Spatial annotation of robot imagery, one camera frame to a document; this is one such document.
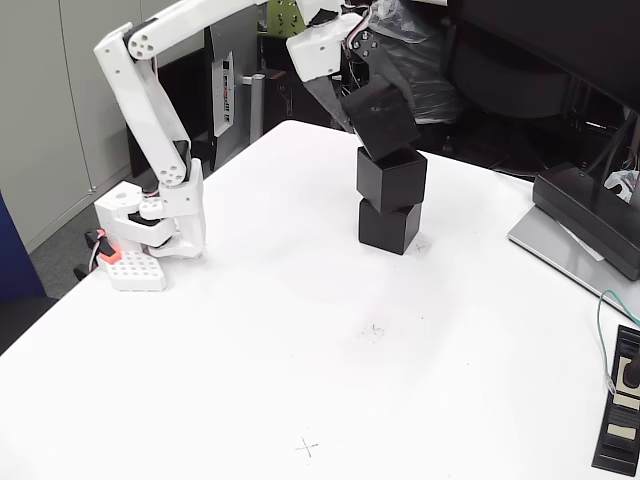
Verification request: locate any scuffed black block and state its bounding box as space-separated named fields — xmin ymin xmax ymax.
xmin=339 ymin=74 xmax=422 ymax=162

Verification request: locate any smooth black block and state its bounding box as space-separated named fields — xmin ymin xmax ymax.
xmin=356 ymin=147 xmax=429 ymax=215
xmin=357 ymin=197 xmax=422 ymax=256

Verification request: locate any black box orange stripe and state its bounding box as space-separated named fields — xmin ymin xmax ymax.
xmin=262 ymin=69 xmax=346 ymax=129

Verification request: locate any green circuit board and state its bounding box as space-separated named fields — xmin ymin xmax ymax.
xmin=266 ymin=0 xmax=301 ymax=37

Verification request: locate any plastic-wrapped black bin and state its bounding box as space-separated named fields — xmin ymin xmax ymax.
xmin=367 ymin=0 xmax=461 ymax=125

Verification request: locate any silver computer tower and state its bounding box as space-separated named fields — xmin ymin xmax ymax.
xmin=205 ymin=19 xmax=261 ymax=137

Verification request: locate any black flat panel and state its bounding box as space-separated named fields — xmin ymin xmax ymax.
xmin=127 ymin=44 xmax=216 ymax=179

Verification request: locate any black monitor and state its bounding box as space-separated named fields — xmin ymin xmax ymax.
xmin=447 ymin=0 xmax=640 ymax=109

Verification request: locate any white perforated mounting plate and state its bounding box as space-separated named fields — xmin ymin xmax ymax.
xmin=99 ymin=249 xmax=169 ymax=293

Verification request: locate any black dock box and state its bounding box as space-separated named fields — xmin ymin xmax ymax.
xmin=531 ymin=162 xmax=640 ymax=281

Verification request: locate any silver monitor stand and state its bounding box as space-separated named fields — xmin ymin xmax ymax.
xmin=507 ymin=107 xmax=640 ymax=321

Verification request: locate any grey cabinet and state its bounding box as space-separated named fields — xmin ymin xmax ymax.
xmin=0 ymin=0 xmax=206 ymax=251

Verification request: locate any orange black table clamp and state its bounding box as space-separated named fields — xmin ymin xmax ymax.
xmin=73 ymin=228 xmax=121 ymax=281

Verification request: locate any crumpled white bag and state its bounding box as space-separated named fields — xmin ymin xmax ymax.
xmin=603 ymin=169 xmax=640 ymax=204

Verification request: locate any blue partition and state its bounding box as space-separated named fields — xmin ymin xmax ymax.
xmin=0 ymin=189 xmax=49 ymax=304

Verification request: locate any black power strip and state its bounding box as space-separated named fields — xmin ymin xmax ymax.
xmin=591 ymin=324 xmax=640 ymax=475

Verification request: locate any red white black servo cable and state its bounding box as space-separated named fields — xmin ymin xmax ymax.
xmin=342 ymin=4 xmax=376 ymax=49

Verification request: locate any silver metal post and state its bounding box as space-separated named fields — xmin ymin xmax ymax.
xmin=242 ymin=73 xmax=266 ymax=146

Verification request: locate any green cable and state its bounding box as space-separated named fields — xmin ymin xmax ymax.
xmin=596 ymin=289 xmax=640 ymax=394

